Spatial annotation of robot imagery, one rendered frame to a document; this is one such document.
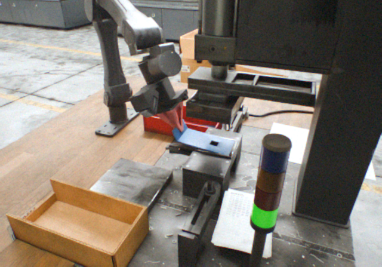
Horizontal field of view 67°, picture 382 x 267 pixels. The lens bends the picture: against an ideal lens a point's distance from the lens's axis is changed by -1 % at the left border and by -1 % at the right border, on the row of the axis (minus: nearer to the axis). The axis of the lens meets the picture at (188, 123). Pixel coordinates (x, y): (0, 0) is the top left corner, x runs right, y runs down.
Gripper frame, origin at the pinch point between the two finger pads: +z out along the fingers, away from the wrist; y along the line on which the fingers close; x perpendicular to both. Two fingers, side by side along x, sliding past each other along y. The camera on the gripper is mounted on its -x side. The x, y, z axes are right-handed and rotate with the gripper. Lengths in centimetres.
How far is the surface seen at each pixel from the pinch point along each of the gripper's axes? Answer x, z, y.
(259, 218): -28.4, 5.4, 24.8
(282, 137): -25.9, -6.1, 31.2
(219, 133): 6.3, 6.6, 7.3
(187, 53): 216, 8, -95
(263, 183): -28.3, -0.7, 27.4
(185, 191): -11.7, 11.6, 1.5
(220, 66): -3.6, -13.2, 18.2
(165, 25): 458, -28, -233
